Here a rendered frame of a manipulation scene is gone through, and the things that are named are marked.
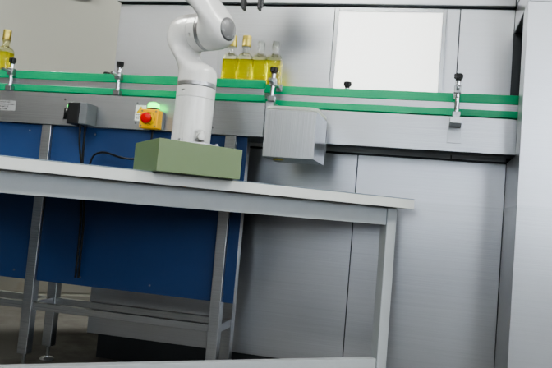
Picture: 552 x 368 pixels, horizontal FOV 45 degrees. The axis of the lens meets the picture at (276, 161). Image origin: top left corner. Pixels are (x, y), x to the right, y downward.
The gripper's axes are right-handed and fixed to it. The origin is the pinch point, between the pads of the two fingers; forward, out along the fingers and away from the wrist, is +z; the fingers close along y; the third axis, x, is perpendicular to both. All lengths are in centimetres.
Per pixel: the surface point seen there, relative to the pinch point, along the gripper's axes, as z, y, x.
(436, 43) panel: 0, -62, -42
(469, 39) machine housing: -2, -74, -45
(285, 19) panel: -7.7, -2.2, -42.0
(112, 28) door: -47, 157, -201
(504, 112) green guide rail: 29, -87, -26
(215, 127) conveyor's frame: 41.1, 13.7, -14.5
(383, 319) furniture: 103, -51, -20
